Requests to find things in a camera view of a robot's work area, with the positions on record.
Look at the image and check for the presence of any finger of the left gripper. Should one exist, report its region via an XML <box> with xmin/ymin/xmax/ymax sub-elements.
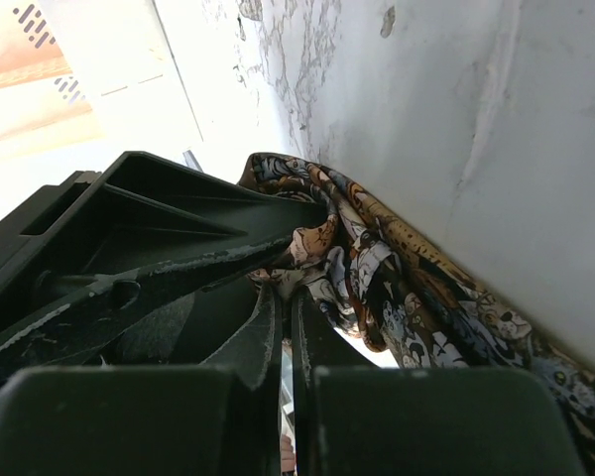
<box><xmin>0</xmin><ymin>152</ymin><xmax>326</xmax><ymax>386</ymax></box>

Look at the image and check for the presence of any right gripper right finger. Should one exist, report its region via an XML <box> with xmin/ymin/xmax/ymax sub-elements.
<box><xmin>291</xmin><ymin>290</ymin><xmax>584</xmax><ymax>475</ymax></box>

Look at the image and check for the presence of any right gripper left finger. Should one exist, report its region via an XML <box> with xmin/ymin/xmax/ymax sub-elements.
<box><xmin>0</xmin><ymin>287</ymin><xmax>282</xmax><ymax>475</ymax></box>

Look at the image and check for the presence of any brown cat pattern tie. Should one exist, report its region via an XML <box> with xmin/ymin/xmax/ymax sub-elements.
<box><xmin>240</xmin><ymin>153</ymin><xmax>595</xmax><ymax>475</ymax></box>

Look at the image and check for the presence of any white plastic file rack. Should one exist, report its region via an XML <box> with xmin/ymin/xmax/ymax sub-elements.
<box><xmin>0</xmin><ymin>0</ymin><xmax>204</xmax><ymax>160</ymax></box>

